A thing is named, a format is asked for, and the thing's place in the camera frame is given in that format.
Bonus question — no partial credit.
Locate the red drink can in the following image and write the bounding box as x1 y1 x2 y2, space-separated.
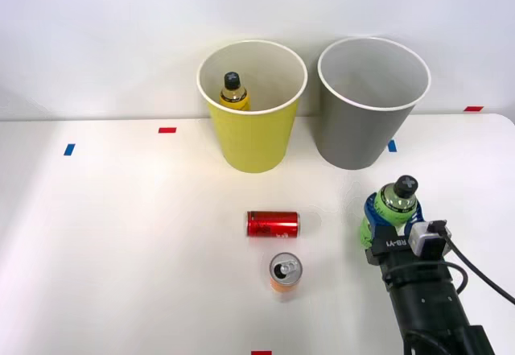
245 210 302 240

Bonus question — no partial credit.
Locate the yellow-green plastic bin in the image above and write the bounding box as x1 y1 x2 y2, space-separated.
196 39 309 174

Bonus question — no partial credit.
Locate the orange drink can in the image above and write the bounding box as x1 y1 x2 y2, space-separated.
268 251 303 296

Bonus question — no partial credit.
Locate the grey plastic bin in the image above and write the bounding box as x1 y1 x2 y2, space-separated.
316 36 432 171

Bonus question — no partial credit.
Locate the yellow bottle with black cap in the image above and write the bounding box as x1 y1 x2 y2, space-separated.
218 71 251 112

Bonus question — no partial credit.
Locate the green bottle with black cap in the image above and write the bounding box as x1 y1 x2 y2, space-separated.
359 175 422 250

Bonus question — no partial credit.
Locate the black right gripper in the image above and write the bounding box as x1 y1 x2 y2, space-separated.
363 192 455 270

